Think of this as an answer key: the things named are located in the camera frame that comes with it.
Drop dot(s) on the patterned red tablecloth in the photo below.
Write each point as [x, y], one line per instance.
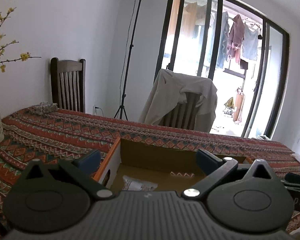
[52, 130]

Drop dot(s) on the beige jacket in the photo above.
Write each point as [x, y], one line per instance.
[165, 92]

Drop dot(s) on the small white printed packet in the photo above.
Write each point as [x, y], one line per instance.
[140, 183]

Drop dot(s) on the dark wooden chair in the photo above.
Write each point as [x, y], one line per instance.
[182, 115]
[67, 66]

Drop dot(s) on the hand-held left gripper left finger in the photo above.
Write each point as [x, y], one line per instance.
[91, 161]

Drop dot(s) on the blue hanging jeans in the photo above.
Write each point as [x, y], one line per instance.
[222, 42]

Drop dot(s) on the small floral cloth bundle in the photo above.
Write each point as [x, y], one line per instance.
[46, 108]

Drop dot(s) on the white wall socket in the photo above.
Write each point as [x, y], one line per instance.
[96, 110]

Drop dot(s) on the light blue hanging shirt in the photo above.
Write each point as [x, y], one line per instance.
[251, 45]

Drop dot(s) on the tall orange brown object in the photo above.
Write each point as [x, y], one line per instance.
[238, 105]

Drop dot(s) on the dark hanging garment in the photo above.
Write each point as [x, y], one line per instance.
[244, 64]

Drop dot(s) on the orange cardboard box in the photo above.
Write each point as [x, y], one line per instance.
[152, 155]

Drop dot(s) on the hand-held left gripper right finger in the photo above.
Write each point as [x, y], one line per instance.
[206, 161]

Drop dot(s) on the yellow balcony object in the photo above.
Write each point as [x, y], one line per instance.
[229, 102]

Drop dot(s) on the pink hanging garment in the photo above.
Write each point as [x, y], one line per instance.
[236, 37]

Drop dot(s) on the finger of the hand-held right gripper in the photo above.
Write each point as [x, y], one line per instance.
[297, 178]

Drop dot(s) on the beige hanging garment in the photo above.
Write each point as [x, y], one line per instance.
[191, 7]

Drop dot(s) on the black light stand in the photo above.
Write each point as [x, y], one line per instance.
[130, 55]

